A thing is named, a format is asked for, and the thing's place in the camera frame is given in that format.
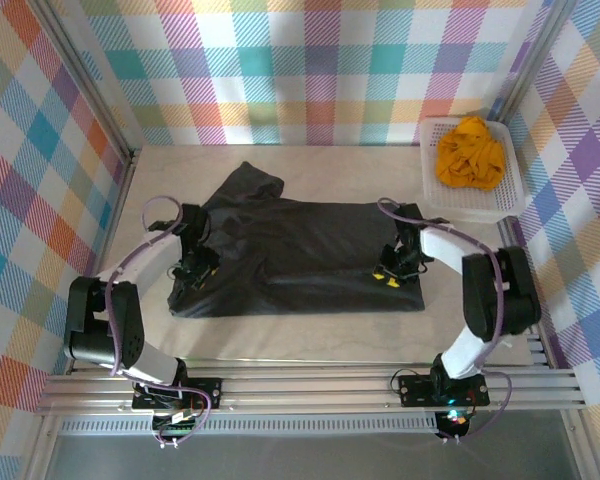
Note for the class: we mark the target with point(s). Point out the black t-shirt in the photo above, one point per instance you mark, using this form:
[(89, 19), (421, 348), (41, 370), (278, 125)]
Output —
[(305, 250)]

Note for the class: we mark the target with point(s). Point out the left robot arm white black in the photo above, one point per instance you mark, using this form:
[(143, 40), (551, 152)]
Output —
[(150, 255)]

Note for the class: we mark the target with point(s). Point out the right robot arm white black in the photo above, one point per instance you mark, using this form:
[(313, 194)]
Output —
[(445, 250)]

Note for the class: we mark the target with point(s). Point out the white perforated plastic basket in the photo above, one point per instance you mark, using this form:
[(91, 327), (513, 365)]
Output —
[(472, 202)]

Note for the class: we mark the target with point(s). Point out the orange t-shirt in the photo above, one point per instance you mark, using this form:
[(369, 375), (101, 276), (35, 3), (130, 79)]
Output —
[(470, 155)]

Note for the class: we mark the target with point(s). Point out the black base plate of left arm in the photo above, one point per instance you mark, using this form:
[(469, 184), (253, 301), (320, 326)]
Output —
[(210, 392)]

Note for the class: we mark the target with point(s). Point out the black base plate of right arm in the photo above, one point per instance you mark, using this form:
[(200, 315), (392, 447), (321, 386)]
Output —
[(412, 390)]

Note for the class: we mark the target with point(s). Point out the aluminium mounting rail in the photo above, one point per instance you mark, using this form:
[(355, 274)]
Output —
[(305, 392)]

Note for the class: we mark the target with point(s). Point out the aluminium frame post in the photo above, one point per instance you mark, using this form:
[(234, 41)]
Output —
[(535, 55), (87, 80)]

